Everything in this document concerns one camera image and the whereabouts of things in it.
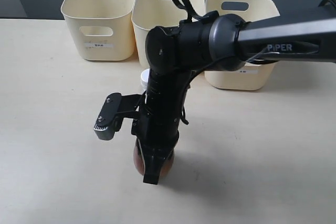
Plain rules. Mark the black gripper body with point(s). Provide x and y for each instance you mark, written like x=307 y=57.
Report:
x=160 y=109

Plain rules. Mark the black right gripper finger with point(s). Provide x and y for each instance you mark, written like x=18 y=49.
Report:
x=154 y=158

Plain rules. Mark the brown wooden cup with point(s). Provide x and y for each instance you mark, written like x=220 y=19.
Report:
x=168 y=165

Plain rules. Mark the clear plastic bottle white cap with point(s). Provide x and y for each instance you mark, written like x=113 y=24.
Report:
x=144 y=76

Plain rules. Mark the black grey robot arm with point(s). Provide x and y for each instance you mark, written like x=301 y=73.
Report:
x=177 y=55

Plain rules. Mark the middle cream plastic bin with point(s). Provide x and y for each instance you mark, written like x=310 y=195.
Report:
x=150 y=13

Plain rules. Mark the cream plastic bin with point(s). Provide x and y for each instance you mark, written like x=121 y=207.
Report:
x=102 y=30
x=250 y=77
x=150 y=13

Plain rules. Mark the left cream plastic bin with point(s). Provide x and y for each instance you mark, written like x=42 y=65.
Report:
x=102 y=30

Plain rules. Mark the right cream plastic bin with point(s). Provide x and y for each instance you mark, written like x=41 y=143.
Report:
x=250 y=77

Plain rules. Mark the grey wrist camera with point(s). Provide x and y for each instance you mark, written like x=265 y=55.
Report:
x=115 y=108

